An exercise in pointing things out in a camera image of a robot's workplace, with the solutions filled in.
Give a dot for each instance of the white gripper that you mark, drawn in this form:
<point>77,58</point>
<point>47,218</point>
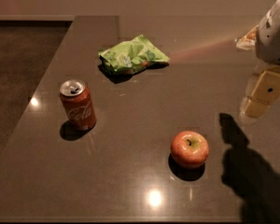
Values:
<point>272,39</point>

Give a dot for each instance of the green rice chip bag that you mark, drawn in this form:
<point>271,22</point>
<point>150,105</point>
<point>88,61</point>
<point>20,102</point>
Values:
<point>131,57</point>

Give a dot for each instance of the red apple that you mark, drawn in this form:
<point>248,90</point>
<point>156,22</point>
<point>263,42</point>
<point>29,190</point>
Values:
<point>189,150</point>

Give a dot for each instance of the red cola can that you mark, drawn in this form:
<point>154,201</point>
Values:
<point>77,103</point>

